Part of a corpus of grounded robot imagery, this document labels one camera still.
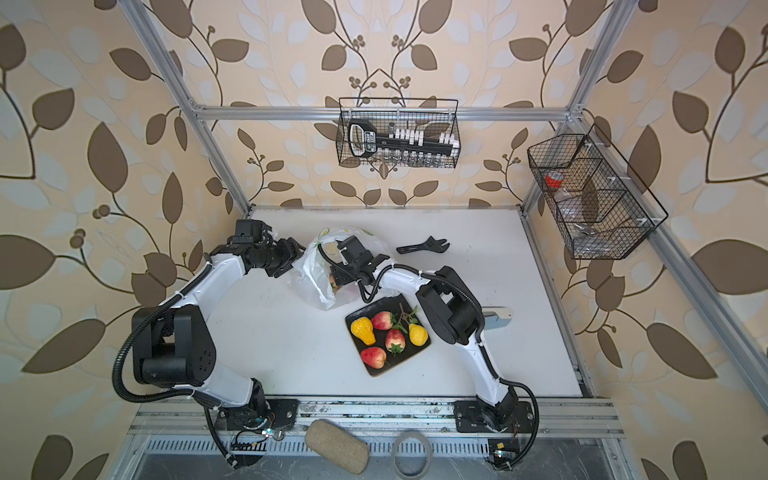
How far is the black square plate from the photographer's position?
0.82m

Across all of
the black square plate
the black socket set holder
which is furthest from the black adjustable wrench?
the black socket set holder

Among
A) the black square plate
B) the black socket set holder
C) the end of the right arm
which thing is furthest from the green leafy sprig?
the black socket set holder
